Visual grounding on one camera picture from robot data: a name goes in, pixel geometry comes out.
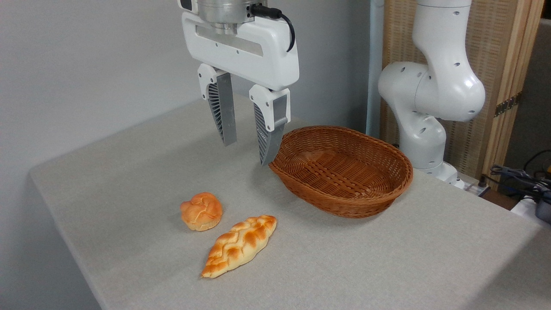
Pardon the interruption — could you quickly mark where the long braided bread loaf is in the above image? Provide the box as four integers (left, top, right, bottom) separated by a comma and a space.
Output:
201, 215, 277, 279

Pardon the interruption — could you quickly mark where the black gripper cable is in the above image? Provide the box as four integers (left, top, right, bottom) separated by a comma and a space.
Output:
251, 3, 296, 53

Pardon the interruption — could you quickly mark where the round orange bread bun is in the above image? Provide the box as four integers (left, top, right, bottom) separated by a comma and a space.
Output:
180, 192, 223, 232

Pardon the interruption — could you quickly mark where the white power strip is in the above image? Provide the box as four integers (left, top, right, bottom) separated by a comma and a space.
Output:
463, 180, 491, 197

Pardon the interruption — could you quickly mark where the wooden rattan folding screen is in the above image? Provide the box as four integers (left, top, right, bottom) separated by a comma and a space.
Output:
381, 0, 545, 179

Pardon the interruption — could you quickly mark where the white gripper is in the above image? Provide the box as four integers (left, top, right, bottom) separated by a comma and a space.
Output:
181, 11, 300, 167

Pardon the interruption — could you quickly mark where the brown wicker basket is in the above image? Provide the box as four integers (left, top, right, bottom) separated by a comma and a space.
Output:
269, 125, 414, 219

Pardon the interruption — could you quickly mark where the thin black cable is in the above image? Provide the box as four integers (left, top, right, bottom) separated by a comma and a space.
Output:
523, 149, 551, 173

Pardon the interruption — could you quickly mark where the blue-grey cable bundle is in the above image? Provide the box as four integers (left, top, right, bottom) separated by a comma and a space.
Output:
490, 165, 551, 201

